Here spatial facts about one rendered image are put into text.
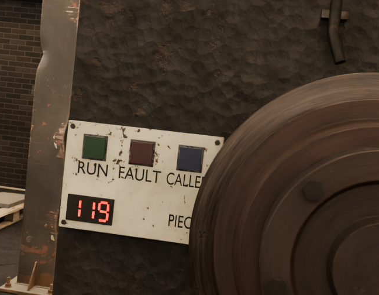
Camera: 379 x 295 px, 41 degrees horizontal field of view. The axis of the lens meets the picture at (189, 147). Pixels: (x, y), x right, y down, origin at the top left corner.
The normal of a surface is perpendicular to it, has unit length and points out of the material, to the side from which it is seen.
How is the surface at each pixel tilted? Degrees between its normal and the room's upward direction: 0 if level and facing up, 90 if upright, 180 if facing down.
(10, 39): 90
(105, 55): 90
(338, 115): 90
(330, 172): 90
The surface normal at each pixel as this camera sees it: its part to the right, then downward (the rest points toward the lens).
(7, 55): -0.12, 0.04
